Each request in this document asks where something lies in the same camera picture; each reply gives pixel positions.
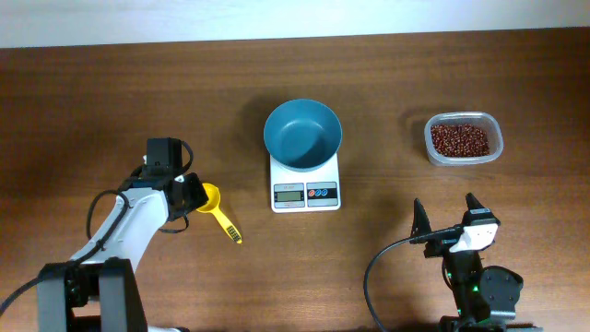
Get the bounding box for clear plastic container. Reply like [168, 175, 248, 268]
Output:
[424, 112, 504, 166]

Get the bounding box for yellow measuring scoop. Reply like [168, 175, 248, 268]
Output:
[197, 183, 242, 244]

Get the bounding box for red beans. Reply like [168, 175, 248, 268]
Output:
[431, 124, 490, 158]

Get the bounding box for black cable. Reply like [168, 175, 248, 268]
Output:
[0, 189, 133, 319]
[362, 224, 465, 332]

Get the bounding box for left black cable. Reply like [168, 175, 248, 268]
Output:
[0, 189, 133, 319]

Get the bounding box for white digital kitchen scale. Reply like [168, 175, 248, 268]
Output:
[269, 154, 341, 214]

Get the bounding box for right black cable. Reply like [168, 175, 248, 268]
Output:
[362, 224, 465, 332]

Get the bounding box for teal blue bowl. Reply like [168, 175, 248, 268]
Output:
[263, 99, 343, 172]

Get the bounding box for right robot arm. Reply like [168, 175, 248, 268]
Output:
[410, 193, 542, 332]

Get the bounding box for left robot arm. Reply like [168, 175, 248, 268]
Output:
[35, 137, 208, 331]

